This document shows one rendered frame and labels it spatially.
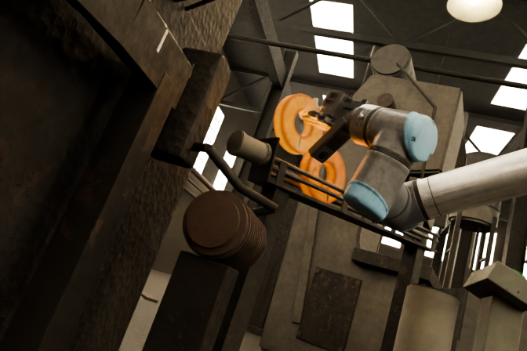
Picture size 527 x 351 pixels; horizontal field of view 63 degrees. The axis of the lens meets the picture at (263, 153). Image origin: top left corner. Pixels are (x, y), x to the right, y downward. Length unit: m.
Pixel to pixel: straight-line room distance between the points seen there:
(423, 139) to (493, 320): 0.50
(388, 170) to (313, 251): 2.49
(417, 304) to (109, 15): 0.88
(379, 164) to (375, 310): 2.34
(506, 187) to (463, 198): 0.08
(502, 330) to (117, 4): 1.03
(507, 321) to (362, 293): 2.02
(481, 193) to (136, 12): 0.70
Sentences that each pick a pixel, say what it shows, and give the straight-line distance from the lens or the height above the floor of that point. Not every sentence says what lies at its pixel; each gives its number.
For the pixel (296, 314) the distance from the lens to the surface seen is 3.24.
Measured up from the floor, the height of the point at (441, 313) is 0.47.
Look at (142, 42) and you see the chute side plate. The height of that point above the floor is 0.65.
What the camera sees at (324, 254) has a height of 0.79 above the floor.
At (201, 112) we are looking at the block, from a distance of 0.86.
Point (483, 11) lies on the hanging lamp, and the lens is 6.18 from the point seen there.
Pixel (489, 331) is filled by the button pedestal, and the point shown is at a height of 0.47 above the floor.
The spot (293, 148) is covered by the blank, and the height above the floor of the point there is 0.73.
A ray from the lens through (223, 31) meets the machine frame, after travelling 1.27.
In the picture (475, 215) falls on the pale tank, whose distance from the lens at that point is 9.42.
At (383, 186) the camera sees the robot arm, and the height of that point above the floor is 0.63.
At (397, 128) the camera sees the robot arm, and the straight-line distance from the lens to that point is 0.85.
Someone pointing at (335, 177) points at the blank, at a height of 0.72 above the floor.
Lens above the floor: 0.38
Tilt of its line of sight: 17 degrees up
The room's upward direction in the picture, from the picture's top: 20 degrees clockwise
